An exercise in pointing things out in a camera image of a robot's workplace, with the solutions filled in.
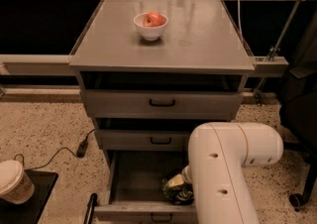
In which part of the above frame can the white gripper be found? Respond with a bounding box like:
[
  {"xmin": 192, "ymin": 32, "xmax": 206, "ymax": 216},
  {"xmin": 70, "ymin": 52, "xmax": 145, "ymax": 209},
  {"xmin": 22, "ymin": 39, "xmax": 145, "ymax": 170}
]
[{"xmin": 166, "ymin": 166, "xmax": 192, "ymax": 188}]

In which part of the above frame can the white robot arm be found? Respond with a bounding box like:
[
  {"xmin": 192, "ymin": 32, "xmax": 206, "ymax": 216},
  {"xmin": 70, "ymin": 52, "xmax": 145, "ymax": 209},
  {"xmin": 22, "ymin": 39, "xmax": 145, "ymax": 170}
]
[{"xmin": 162, "ymin": 122, "xmax": 283, "ymax": 224}]

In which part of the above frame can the grey bottom drawer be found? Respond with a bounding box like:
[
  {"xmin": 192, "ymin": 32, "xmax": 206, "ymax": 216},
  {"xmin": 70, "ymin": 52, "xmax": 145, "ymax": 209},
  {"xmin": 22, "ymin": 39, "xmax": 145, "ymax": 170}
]
[{"xmin": 94, "ymin": 151, "xmax": 197, "ymax": 224}]

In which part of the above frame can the grey drawer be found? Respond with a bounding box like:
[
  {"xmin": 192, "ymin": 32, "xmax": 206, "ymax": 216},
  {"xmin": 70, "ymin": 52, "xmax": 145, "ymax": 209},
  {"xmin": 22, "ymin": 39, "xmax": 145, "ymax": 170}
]
[
  {"xmin": 81, "ymin": 90, "xmax": 243, "ymax": 121},
  {"xmin": 95, "ymin": 130, "xmax": 190, "ymax": 152},
  {"xmin": 94, "ymin": 151, "xmax": 197, "ymax": 224}
]

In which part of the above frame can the grey middle drawer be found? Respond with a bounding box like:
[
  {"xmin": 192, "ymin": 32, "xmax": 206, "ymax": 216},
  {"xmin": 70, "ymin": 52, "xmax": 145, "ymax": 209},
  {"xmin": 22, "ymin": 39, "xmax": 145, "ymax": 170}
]
[{"xmin": 95, "ymin": 130, "xmax": 190, "ymax": 152}]

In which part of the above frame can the grey top drawer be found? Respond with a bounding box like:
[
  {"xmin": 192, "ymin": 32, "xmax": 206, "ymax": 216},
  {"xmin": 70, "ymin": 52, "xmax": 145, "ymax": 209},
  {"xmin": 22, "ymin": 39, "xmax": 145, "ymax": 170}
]
[{"xmin": 81, "ymin": 90, "xmax": 243, "ymax": 121}]

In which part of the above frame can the grey drawer cabinet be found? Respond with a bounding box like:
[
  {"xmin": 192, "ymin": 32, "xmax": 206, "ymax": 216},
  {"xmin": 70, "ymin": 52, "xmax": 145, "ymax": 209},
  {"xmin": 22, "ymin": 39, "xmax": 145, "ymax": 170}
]
[{"xmin": 68, "ymin": 0, "xmax": 256, "ymax": 157}]

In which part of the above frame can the black office chair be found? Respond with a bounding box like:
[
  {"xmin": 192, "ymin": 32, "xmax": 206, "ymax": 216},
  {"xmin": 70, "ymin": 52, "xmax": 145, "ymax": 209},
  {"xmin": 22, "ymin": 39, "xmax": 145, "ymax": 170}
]
[{"xmin": 279, "ymin": 14, "xmax": 317, "ymax": 211}]

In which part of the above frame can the white ceramic bowl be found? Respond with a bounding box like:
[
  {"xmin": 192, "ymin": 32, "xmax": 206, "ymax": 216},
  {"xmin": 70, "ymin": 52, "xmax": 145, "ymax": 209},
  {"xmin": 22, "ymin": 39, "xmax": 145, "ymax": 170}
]
[{"xmin": 134, "ymin": 13, "xmax": 168, "ymax": 41}]

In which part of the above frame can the black side table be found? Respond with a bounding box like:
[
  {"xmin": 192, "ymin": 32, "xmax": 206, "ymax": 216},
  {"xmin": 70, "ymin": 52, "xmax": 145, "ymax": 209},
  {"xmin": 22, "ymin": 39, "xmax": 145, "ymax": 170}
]
[{"xmin": 0, "ymin": 170, "xmax": 58, "ymax": 224}]

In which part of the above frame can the red apple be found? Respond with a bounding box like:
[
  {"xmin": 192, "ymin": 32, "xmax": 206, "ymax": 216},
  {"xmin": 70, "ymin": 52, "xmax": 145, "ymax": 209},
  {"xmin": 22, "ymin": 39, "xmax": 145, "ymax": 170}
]
[{"xmin": 143, "ymin": 12, "xmax": 165, "ymax": 27}]

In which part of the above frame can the white paper coffee cup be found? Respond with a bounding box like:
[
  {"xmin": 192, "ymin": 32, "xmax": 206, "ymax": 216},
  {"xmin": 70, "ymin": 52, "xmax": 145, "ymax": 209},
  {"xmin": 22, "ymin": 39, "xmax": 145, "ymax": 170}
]
[{"xmin": 0, "ymin": 160, "xmax": 35, "ymax": 204}]

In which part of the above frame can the metal diagonal rod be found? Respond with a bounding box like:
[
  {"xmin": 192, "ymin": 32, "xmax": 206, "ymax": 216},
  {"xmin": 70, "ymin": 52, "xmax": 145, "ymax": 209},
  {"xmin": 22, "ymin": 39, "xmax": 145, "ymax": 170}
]
[{"xmin": 253, "ymin": 0, "xmax": 316, "ymax": 103}]

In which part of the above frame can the black handle bar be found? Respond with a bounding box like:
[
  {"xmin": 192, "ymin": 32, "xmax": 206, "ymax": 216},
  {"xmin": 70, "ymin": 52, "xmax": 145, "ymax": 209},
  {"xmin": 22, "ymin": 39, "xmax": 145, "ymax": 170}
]
[{"xmin": 83, "ymin": 193, "xmax": 98, "ymax": 224}]

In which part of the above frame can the black power adapter cable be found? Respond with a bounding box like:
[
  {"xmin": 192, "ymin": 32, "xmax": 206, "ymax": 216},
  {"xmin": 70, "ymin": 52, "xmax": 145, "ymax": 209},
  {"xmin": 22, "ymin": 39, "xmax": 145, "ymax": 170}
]
[{"xmin": 13, "ymin": 128, "xmax": 96, "ymax": 171}]

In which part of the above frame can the white cable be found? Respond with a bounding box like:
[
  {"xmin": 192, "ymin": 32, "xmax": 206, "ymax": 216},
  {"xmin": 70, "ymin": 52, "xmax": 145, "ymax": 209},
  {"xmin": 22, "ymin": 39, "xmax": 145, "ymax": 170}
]
[{"xmin": 229, "ymin": 0, "xmax": 245, "ymax": 43}]

